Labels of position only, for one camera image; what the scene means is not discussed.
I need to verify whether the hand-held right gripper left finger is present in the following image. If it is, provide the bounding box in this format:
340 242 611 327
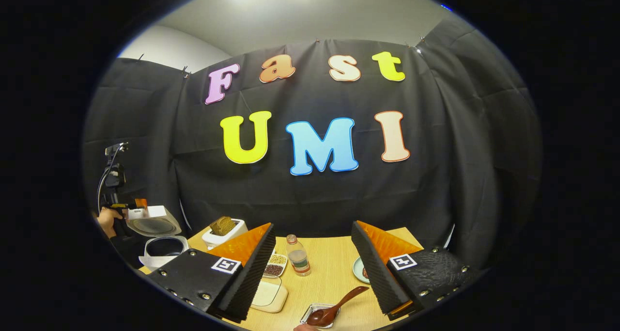
144 222 277 323

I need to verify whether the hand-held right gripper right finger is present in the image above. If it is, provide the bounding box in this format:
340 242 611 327
350 220 481 321

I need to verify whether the white rice cooker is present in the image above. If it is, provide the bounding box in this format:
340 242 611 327
125 205 190 271

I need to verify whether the cream box of rice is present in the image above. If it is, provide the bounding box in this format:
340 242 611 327
250 277 289 314

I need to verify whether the brown wooden spoon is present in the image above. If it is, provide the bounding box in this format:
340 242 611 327
307 285 370 328

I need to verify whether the pale green plate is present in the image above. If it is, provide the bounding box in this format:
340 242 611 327
352 256 372 284

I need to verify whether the divided tray of grains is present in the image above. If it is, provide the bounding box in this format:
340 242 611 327
263 252 289 279

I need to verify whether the white toaster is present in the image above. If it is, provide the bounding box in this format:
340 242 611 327
201 218 249 251

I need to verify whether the small clear glass bottle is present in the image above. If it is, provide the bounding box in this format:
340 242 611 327
285 234 311 277

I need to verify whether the black backdrop cloth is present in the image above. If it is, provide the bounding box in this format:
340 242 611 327
82 17 542 273

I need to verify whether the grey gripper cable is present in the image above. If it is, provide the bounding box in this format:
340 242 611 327
96 146 123 214

